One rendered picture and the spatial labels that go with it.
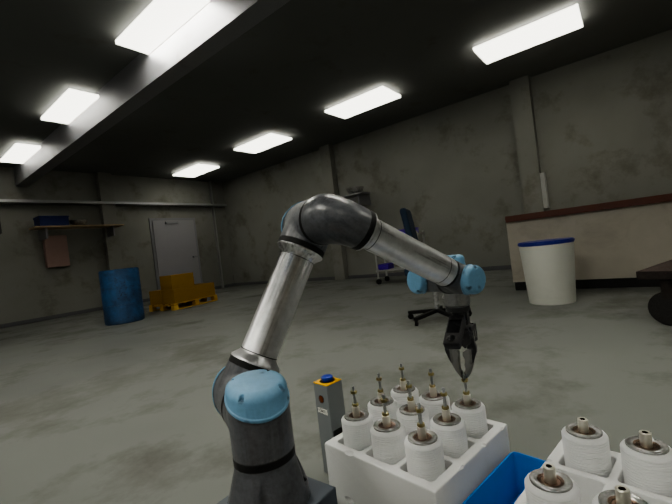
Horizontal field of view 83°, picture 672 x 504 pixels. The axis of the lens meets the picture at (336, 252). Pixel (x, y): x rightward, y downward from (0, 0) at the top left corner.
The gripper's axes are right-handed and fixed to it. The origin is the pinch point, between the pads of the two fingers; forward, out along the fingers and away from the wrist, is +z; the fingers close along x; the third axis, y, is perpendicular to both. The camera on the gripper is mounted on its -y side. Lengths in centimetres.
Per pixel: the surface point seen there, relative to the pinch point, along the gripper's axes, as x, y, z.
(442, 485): -0.6, -28.4, 16.4
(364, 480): 22.4, -26.0, 22.1
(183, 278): 605, 327, -21
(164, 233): 914, 500, -140
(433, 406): 10.1, -1.0, 10.6
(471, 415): -2.0, -3.6, 10.6
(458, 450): -0.5, -14.1, 15.6
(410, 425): 13.2, -12.5, 11.7
